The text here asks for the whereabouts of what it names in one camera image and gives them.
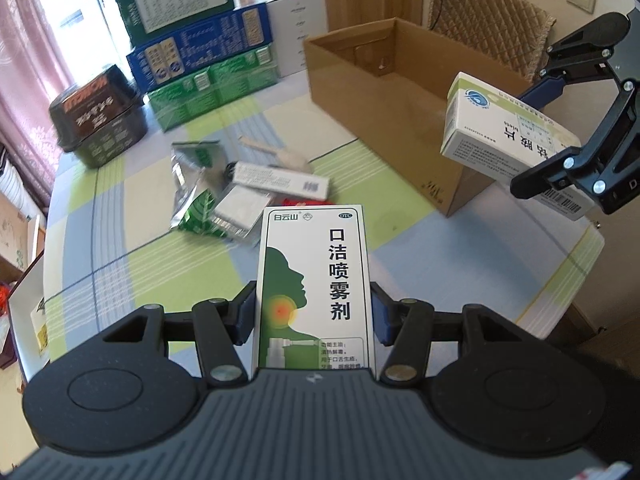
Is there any blue carton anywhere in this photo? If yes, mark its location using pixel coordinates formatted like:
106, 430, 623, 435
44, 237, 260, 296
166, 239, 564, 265
126, 2, 275, 93

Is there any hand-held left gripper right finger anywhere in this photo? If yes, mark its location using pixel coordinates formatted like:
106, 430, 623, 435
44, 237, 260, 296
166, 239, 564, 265
370, 282, 523, 388

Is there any narrow white box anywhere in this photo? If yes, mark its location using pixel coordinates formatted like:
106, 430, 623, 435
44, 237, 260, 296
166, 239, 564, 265
231, 161, 331, 200

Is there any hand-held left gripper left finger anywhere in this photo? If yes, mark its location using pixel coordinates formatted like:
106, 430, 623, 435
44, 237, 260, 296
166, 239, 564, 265
102, 282, 258, 388

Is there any light green box pack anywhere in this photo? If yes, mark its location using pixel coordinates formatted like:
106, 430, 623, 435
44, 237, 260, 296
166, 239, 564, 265
147, 45, 280, 133

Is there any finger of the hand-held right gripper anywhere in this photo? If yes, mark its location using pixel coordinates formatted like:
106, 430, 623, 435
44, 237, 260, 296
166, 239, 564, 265
510, 82, 640, 201
517, 12, 632, 111

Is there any checked cloth desktop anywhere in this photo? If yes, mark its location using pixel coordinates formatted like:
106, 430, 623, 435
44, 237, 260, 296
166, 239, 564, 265
42, 67, 606, 391

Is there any white medicine box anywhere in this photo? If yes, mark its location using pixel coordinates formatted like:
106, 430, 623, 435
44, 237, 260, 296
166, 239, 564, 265
440, 72, 598, 221

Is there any quilted chair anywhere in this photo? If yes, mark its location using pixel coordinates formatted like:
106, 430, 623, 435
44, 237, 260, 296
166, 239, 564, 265
427, 0, 557, 78

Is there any plain white carton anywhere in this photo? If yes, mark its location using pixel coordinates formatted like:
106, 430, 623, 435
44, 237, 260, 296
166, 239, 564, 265
235, 0, 330, 78

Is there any silver foil tea pouch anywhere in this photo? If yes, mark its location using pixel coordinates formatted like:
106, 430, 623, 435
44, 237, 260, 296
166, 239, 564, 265
170, 140, 226, 221

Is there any brown cardboard box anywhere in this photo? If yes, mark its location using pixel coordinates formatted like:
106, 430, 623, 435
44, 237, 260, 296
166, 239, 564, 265
302, 16, 541, 218

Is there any pink curtain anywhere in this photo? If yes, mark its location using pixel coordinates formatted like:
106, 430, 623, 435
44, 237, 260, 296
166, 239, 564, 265
0, 0, 106, 201

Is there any white green spray box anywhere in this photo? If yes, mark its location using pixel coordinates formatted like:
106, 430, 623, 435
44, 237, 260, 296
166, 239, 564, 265
257, 205, 372, 371

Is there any green leaf packet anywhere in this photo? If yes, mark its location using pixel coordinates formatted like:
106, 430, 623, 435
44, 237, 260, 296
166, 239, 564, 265
170, 190, 217, 235

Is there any black noodle box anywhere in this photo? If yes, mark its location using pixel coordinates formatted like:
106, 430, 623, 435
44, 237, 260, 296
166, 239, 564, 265
48, 64, 147, 168

